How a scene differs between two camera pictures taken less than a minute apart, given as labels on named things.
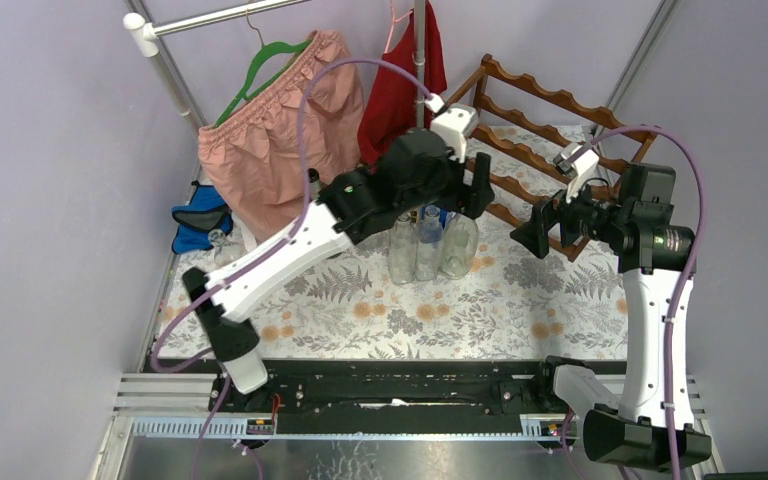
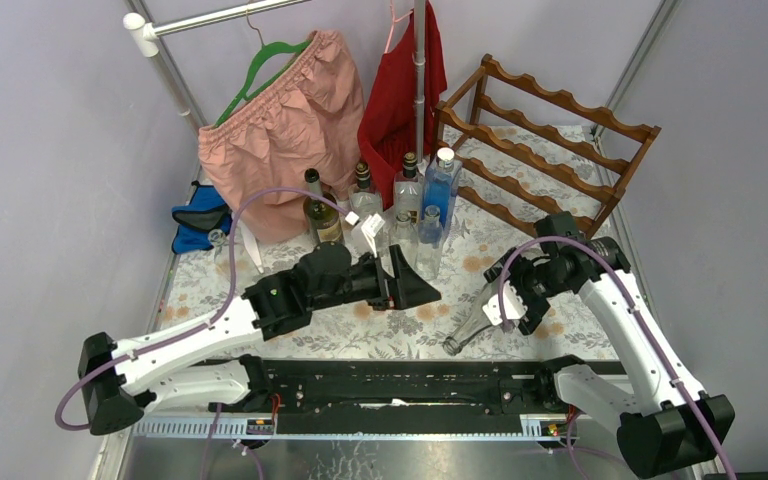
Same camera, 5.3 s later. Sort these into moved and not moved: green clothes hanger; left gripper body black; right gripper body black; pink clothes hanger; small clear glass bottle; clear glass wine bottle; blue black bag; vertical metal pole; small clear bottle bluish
Moved: left gripper body black; right gripper body black; clear glass wine bottle
Not moved: green clothes hanger; small clear glass bottle; blue black bag; pink clothes hanger; vertical metal pole; small clear bottle bluish
